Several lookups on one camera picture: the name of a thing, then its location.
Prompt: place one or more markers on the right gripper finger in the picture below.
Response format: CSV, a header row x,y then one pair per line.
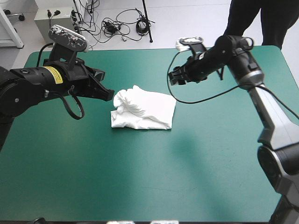
x,y
177,80
176,70

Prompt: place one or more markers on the grey metal box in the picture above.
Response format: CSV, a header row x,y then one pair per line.
x,y
58,21

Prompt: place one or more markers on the black stand pole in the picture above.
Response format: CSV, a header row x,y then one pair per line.
x,y
147,21

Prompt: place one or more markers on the white furniture frame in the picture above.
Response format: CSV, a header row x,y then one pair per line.
x,y
9,30

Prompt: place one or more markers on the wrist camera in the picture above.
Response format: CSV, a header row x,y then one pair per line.
x,y
188,43
67,37

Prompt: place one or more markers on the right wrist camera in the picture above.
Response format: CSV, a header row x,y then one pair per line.
x,y
188,43

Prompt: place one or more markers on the white power strip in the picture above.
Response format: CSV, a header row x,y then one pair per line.
x,y
75,19

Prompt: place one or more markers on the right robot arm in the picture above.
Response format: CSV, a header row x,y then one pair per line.
x,y
268,112

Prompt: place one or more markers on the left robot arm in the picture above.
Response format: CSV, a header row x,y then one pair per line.
x,y
25,86

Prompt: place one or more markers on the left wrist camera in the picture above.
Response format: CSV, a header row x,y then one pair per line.
x,y
67,37

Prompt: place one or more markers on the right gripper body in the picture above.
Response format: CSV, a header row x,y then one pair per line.
x,y
197,68

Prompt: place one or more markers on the person's legs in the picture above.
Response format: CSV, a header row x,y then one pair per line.
x,y
247,16

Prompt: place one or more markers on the white T-shirt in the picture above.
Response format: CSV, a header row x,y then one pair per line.
x,y
144,109

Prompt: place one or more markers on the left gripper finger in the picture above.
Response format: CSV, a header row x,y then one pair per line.
x,y
102,93
98,75

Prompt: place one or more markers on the black chair caster base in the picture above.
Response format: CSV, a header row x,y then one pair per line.
x,y
16,14

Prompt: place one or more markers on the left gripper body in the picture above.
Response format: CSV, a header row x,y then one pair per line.
x,y
77,79

